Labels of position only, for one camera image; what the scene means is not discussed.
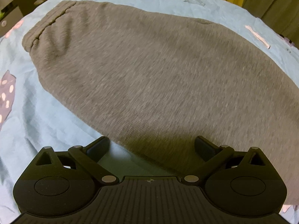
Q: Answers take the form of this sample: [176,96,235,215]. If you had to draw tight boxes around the grey sweatpants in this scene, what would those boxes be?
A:
[22,1,298,204]

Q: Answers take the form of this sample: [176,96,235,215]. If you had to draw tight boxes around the dark wooden dresser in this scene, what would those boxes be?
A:
[1,0,37,36]

